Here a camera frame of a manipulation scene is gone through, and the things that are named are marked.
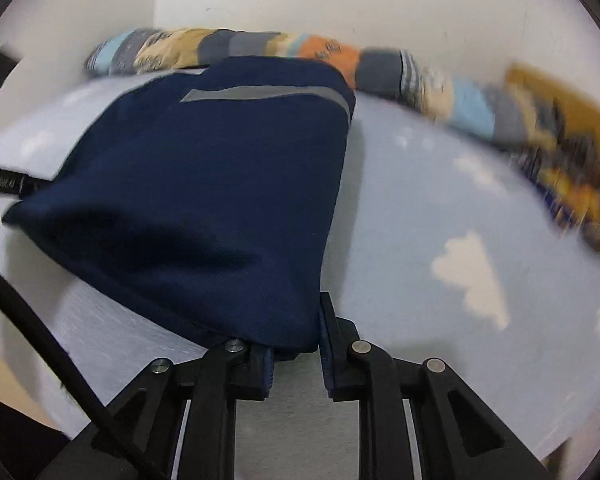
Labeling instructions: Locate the black cable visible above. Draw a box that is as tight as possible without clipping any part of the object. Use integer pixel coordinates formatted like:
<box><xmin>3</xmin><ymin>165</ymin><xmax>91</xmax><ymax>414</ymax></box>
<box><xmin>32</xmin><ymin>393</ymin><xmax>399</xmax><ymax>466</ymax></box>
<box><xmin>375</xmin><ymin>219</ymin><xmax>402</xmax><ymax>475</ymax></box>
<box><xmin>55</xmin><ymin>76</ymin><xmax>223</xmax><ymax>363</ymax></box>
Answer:
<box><xmin>0</xmin><ymin>259</ymin><xmax>168</xmax><ymax>480</ymax></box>

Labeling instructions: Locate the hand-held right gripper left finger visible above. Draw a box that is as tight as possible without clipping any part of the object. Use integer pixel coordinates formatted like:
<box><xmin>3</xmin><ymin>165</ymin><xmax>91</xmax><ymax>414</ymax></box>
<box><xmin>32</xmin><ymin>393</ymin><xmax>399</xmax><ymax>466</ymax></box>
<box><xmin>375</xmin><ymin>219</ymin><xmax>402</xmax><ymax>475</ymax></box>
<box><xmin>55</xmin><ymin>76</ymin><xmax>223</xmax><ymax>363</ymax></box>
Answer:
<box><xmin>37</xmin><ymin>339</ymin><xmax>276</xmax><ymax>480</ymax></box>

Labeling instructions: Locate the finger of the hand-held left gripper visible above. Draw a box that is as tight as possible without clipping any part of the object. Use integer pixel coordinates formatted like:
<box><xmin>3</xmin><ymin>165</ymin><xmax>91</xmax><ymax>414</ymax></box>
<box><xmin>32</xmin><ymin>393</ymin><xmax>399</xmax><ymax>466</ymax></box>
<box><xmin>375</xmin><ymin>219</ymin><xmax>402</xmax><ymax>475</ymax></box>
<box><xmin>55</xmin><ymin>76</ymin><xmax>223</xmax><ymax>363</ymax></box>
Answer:
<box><xmin>0</xmin><ymin>166</ymin><xmax>51</xmax><ymax>197</ymax></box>

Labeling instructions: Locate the patchwork blanket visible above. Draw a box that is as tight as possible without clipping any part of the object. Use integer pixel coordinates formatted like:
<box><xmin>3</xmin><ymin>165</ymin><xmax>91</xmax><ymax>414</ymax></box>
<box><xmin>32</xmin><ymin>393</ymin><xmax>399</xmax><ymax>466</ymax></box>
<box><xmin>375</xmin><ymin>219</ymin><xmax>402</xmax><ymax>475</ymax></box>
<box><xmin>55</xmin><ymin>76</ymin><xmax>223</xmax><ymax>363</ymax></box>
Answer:
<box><xmin>84</xmin><ymin>27</ymin><xmax>546</xmax><ymax>151</ymax></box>

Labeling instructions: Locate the yellow printed cloth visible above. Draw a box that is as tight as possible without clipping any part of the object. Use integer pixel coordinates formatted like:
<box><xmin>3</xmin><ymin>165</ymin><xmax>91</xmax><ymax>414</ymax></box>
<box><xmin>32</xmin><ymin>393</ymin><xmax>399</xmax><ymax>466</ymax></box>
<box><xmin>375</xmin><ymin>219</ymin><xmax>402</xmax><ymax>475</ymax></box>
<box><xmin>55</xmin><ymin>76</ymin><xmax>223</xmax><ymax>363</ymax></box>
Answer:
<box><xmin>502</xmin><ymin>62</ymin><xmax>600</xmax><ymax>271</ymax></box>

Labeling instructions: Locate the navy blue work jacket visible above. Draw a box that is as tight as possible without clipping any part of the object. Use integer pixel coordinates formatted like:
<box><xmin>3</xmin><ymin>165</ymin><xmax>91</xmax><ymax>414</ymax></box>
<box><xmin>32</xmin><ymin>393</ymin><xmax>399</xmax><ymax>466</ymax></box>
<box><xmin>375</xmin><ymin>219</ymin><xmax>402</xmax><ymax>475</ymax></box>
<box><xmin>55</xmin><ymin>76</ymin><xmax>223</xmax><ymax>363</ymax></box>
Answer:
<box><xmin>2</xmin><ymin>55</ymin><xmax>357</xmax><ymax>361</ymax></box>

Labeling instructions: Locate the light blue cloud-print bed sheet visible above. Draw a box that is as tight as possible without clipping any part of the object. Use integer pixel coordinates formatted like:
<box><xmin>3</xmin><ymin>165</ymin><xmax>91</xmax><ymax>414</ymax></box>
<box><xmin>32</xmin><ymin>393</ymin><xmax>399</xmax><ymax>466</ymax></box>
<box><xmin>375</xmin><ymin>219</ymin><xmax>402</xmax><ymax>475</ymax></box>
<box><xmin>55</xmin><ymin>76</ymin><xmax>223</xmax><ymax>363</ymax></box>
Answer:
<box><xmin>0</xmin><ymin>67</ymin><xmax>600</xmax><ymax>480</ymax></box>

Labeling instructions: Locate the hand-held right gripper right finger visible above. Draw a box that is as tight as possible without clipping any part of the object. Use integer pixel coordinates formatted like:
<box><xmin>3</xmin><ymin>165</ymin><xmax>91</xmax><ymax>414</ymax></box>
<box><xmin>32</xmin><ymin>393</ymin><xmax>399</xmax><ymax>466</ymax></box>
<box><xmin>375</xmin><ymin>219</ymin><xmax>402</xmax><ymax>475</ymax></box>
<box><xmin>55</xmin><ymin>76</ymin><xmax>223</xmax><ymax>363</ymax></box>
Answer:
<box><xmin>319</xmin><ymin>291</ymin><xmax>556</xmax><ymax>480</ymax></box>

